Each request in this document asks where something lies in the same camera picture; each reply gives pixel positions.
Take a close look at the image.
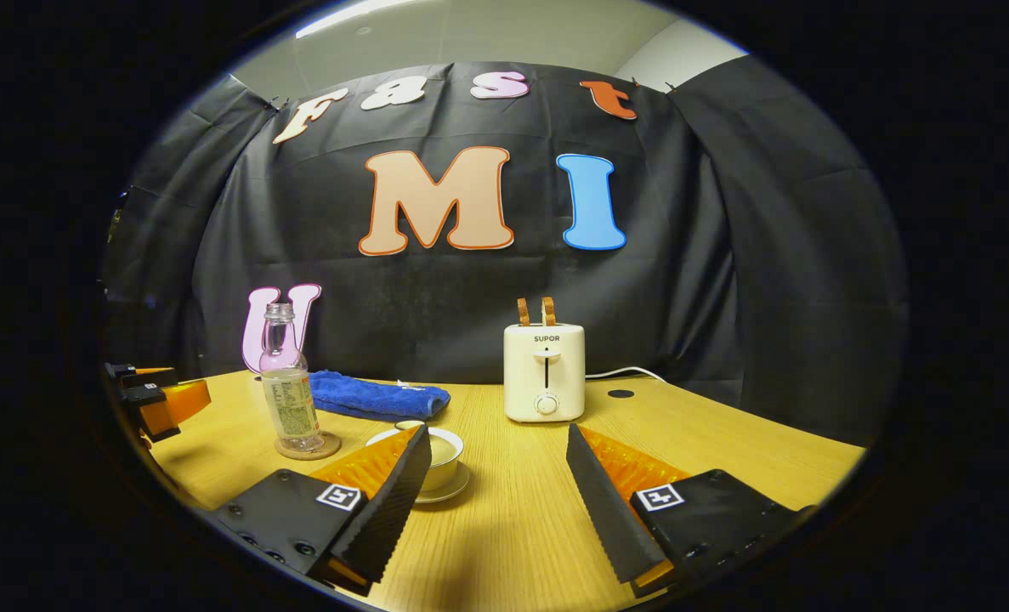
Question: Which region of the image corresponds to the black backdrop cloth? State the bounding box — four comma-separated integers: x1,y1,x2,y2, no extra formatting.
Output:
100,64,909,443

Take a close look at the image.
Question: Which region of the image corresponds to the round cork coaster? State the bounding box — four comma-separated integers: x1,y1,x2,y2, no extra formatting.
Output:
275,432,343,461

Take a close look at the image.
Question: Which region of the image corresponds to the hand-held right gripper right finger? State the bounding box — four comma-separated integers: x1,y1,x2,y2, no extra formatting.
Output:
566,423,811,598

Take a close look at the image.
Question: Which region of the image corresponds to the white toaster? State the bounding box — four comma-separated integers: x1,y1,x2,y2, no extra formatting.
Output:
504,323,587,423

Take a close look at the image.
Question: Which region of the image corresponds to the cream saucer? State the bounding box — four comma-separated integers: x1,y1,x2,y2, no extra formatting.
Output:
413,463,472,504

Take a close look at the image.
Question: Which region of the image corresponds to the clear water bottle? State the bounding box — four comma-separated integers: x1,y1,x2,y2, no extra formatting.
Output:
258,303,325,452

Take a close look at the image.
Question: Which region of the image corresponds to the white toaster cable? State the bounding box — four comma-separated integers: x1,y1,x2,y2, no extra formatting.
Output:
585,366,666,383

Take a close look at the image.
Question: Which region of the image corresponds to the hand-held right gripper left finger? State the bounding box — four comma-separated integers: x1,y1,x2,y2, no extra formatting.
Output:
215,423,434,596

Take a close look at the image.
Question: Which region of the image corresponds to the blue towel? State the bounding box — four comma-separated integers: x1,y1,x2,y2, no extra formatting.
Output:
309,370,451,422

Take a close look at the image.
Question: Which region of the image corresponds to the cream teacup lid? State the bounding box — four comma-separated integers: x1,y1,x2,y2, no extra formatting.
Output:
366,420,465,467

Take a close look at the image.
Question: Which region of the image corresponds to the cream teacup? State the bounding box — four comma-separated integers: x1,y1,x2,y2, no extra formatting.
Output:
419,450,464,492

